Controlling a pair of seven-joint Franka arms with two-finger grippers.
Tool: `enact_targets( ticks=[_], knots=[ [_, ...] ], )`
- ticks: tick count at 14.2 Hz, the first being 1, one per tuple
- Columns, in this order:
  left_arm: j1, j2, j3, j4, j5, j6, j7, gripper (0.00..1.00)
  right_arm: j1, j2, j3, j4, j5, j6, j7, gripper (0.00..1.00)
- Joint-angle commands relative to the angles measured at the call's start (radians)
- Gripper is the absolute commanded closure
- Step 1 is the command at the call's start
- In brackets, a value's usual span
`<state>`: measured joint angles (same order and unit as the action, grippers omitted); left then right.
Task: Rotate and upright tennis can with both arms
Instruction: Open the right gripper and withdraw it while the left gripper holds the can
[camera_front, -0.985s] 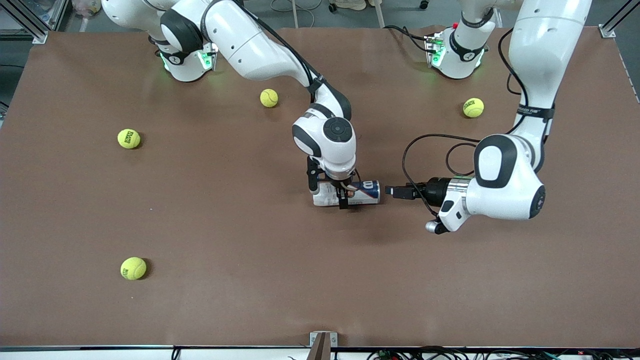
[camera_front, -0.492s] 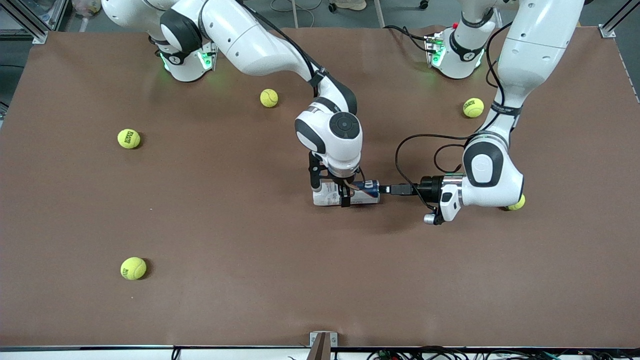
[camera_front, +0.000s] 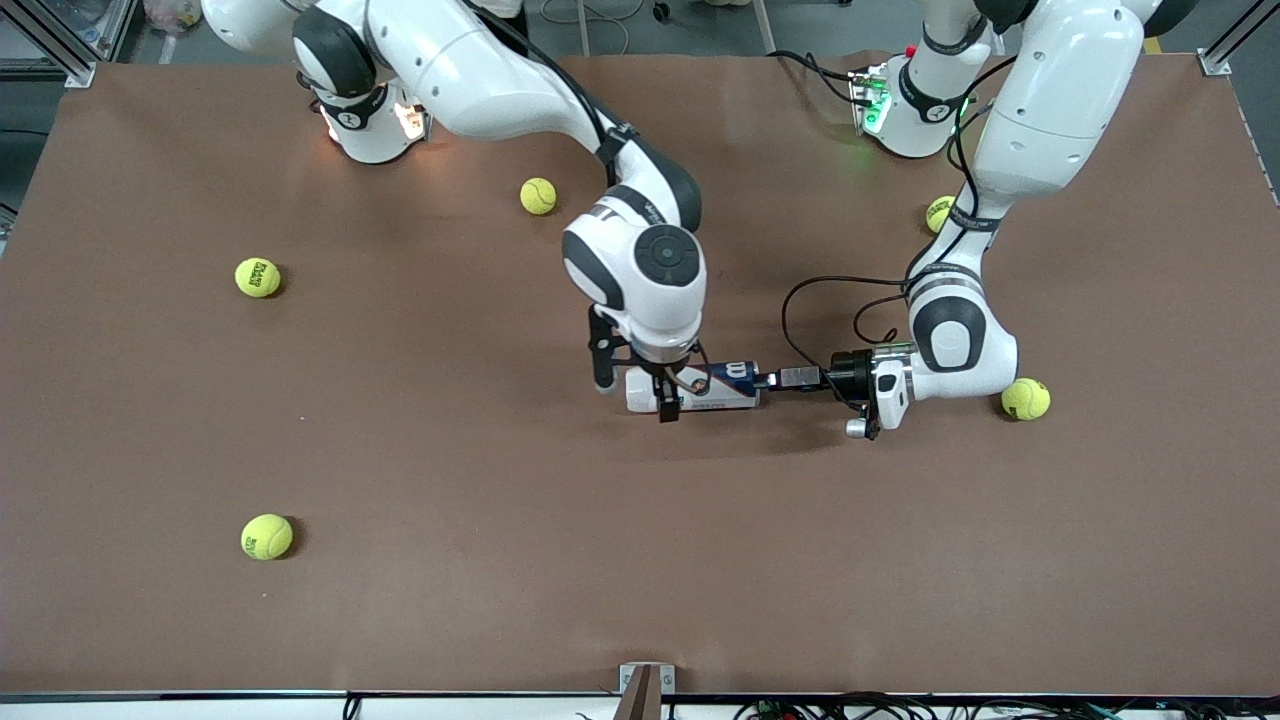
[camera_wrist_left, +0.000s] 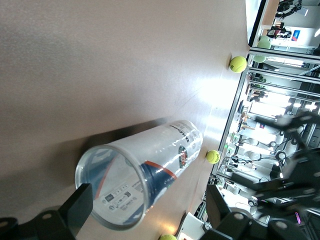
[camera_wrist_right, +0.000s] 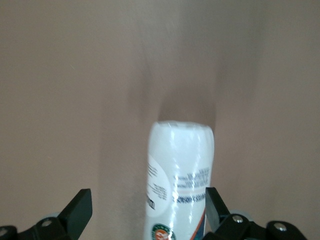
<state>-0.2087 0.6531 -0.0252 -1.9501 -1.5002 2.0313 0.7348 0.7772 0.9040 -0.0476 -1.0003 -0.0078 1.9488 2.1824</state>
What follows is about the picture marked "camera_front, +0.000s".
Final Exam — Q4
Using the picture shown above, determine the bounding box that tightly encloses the white blue tennis ball can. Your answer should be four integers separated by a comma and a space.
626, 360, 763, 413

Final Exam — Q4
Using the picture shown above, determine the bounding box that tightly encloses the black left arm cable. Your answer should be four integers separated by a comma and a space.
781, 60, 1017, 401

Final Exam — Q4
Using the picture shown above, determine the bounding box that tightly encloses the wheeled chair base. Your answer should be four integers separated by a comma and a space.
653, 0, 761, 25

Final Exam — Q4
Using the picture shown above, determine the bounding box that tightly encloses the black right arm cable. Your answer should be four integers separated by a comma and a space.
465, 0, 627, 187

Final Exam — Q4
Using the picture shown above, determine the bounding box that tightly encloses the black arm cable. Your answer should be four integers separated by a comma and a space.
781, 60, 1017, 401
465, 0, 627, 187

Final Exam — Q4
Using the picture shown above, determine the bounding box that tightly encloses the black base power cable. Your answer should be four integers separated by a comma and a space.
768, 49, 873, 107

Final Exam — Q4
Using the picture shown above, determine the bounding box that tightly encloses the clear plastic bag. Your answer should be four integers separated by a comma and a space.
143, 0, 207, 37

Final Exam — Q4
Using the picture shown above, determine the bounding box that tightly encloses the black cable bundle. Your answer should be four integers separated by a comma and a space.
735, 692, 1280, 720

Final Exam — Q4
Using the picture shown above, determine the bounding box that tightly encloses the brown table mat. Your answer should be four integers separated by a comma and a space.
0, 50, 1280, 697

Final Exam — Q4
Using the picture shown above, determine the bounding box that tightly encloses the white floor cable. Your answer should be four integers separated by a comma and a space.
540, 0, 641, 57

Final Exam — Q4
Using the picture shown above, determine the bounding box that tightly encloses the aluminium frame profile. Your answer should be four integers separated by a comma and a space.
1197, 0, 1280, 77
0, 0, 141, 89

